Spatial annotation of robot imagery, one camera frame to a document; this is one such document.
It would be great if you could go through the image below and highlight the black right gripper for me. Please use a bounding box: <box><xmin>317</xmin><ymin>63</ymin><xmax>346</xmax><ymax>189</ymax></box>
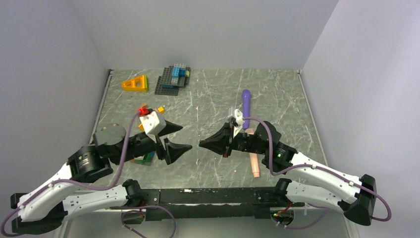
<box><xmin>200</xmin><ymin>121</ymin><xmax>268</xmax><ymax>158</ymax></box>

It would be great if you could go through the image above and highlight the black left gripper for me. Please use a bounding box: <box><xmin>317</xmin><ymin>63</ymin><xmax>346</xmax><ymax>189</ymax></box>
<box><xmin>113</xmin><ymin>120</ymin><xmax>193</xmax><ymax>165</ymax></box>

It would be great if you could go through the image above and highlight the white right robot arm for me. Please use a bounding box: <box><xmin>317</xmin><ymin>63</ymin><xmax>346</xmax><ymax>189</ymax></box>
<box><xmin>199</xmin><ymin>121</ymin><xmax>376</xmax><ymax>226</ymax></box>

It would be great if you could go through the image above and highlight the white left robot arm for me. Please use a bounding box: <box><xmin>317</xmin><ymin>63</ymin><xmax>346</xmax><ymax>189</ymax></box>
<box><xmin>7</xmin><ymin>120</ymin><xmax>192</xmax><ymax>237</ymax></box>

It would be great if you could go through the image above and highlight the yellow cube block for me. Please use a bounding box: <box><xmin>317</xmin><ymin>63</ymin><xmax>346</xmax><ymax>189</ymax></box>
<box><xmin>157</xmin><ymin>107</ymin><xmax>165</xmax><ymax>114</ymax></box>

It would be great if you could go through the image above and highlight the colourful brick boat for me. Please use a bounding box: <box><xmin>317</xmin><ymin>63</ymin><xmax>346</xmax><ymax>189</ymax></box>
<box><xmin>130</xmin><ymin>152</ymin><xmax>155</xmax><ymax>165</ymax></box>

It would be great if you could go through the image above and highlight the beige toy microphone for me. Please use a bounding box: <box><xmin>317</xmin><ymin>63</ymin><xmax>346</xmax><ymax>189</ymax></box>
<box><xmin>245</xmin><ymin>128</ymin><xmax>261</xmax><ymax>179</ymax></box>

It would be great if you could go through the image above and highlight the purple toy microphone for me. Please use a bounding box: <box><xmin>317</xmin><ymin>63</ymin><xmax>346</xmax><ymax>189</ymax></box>
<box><xmin>242</xmin><ymin>89</ymin><xmax>251</xmax><ymax>118</ymax></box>

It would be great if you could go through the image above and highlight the grey blue brick stack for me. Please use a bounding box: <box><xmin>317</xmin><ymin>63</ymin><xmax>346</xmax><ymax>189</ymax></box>
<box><xmin>154</xmin><ymin>63</ymin><xmax>191</xmax><ymax>96</ymax></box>

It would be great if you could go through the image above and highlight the orange triangular brick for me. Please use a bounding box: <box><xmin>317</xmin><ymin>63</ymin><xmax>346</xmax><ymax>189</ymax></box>
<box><xmin>121</xmin><ymin>75</ymin><xmax>149</xmax><ymax>92</ymax></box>

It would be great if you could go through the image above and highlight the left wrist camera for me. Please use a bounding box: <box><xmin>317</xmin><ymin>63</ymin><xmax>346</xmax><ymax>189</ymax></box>
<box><xmin>139</xmin><ymin>111</ymin><xmax>166</xmax><ymax>136</ymax></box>

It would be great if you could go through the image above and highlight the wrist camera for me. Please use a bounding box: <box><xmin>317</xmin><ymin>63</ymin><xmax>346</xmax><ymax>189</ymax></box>
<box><xmin>139</xmin><ymin>111</ymin><xmax>166</xmax><ymax>136</ymax></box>
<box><xmin>227</xmin><ymin>107</ymin><xmax>245</xmax><ymax>138</ymax></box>

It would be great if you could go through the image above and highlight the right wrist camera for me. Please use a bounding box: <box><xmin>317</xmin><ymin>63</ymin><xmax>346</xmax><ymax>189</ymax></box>
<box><xmin>227</xmin><ymin>107</ymin><xmax>245</xmax><ymax>138</ymax></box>

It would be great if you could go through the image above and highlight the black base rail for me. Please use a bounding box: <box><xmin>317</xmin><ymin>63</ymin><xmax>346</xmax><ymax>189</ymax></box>
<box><xmin>120</xmin><ymin>187</ymin><xmax>303</xmax><ymax>221</ymax></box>

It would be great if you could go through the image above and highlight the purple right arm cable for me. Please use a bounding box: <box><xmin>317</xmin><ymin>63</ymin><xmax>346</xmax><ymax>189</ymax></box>
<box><xmin>243</xmin><ymin>117</ymin><xmax>392</xmax><ymax>223</ymax></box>

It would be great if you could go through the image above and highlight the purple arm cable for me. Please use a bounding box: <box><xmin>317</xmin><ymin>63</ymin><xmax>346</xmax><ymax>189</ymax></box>
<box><xmin>0</xmin><ymin>112</ymin><xmax>145</xmax><ymax>238</ymax></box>
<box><xmin>243</xmin><ymin>117</ymin><xmax>392</xmax><ymax>223</ymax></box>

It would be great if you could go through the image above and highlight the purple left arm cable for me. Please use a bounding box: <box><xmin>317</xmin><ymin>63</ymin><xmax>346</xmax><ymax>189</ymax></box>
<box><xmin>0</xmin><ymin>112</ymin><xmax>145</xmax><ymax>238</ymax></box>

